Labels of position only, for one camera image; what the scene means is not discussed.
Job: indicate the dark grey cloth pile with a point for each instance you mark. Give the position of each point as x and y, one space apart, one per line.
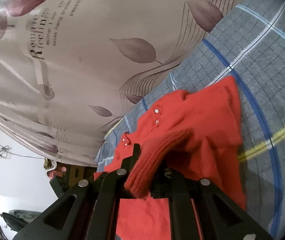
16 220

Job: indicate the red knit sweater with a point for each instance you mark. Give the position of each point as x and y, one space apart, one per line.
198 135

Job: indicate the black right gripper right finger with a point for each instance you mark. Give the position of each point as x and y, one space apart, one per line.
198 209

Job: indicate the grey plaid bed sheet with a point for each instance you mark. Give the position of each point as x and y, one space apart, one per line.
249 44

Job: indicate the beige leaf print curtain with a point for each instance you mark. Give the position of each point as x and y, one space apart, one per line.
71 69

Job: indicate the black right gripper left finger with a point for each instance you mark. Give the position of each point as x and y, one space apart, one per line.
88 210

